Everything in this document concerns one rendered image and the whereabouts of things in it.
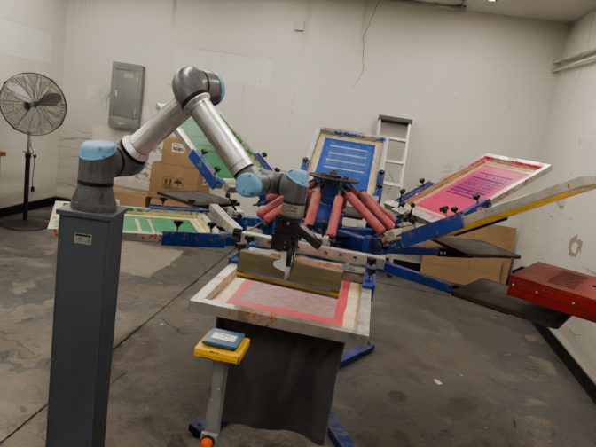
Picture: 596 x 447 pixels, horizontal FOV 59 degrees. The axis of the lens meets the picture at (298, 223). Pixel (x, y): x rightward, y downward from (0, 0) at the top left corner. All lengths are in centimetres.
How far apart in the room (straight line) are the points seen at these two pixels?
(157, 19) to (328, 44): 208
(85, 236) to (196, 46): 501
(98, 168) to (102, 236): 23
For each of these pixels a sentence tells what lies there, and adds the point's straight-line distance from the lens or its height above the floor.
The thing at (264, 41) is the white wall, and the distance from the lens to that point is 650.
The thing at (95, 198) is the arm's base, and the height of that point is 125.
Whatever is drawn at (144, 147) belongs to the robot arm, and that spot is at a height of 143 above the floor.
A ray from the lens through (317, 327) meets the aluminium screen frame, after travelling 168.
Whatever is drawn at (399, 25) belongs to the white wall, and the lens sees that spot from 638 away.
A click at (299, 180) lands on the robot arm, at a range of 168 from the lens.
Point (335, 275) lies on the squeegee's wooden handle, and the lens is 175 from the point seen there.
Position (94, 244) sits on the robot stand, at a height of 110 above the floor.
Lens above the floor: 162
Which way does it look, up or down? 12 degrees down
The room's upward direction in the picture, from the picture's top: 9 degrees clockwise
